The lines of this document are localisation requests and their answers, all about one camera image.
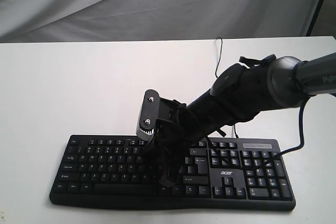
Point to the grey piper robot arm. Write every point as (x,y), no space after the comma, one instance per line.
(240,93)

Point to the black tripod stand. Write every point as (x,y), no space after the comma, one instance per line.
(313,18)

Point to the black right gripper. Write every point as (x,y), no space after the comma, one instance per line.
(175,127)

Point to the black acer keyboard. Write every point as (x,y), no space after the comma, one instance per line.
(108,172)

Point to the grey backdrop cloth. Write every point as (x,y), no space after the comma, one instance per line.
(135,20)

